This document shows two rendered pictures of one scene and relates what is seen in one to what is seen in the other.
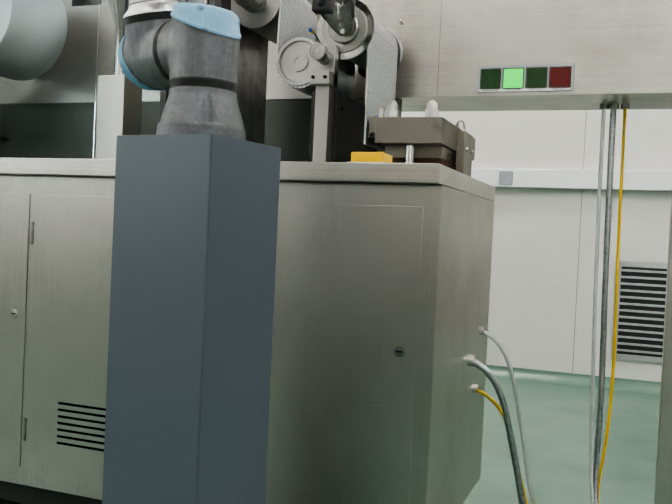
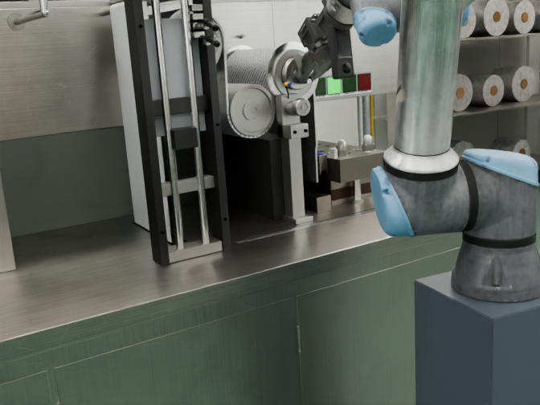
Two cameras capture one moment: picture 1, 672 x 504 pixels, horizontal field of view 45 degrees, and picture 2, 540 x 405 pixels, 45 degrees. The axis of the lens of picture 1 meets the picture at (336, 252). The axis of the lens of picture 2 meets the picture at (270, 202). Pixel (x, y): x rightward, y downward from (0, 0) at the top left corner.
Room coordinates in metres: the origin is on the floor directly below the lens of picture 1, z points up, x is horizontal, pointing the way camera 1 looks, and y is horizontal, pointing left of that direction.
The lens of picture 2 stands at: (1.03, 1.28, 1.32)
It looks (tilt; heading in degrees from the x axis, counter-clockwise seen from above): 14 degrees down; 309
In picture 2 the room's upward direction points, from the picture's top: 4 degrees counter-clockwise
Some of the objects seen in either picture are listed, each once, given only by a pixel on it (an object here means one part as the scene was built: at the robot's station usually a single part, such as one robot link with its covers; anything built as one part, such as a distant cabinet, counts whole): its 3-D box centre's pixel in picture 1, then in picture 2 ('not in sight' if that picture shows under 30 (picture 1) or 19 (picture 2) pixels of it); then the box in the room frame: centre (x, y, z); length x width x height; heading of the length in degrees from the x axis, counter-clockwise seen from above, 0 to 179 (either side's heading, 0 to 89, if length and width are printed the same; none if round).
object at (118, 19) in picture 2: not in sight; (141, 119); (2.23, 0.26, 1.17); 0.34 x 0.05 x 0.54; 160
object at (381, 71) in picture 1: (382, 77); (288, 108); (2.05, -0.10, 1.15); 0.23 x 0.01 x 0.18; 160
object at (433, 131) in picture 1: (428, 140); (319, 157); (2.05, -0.22, 1.00); 0.40 x 0.16 x 0.06; 160
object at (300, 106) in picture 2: (318, 51); (300, 107); (1.90, 0.06, 1.18); 0.04 x 0.02 x 0.04; 70
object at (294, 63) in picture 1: (317, 71); (227, 108); (2.12, 0.07, 1.18); 0.26 x 0.12 x 0.12; 160
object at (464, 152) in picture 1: (465, 155); not in sight; (2.03, -0.31, 0.97); 0.10 x 0.03 x 0.11; 160
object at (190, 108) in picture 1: (202, 112); (497, 257); (1.38, 0.24, 0.95); 0.15 x 0.15 x 0.10
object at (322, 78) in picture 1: (322, 108); (295, 159); (1.94, 0.05, 1.05); 0.06 x 0.05 x 0.31; 160
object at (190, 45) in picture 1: (202, 44); (495, 190); (1.39, 0.25, 1.07); 0.13 x 0.12 x 0.14; 44
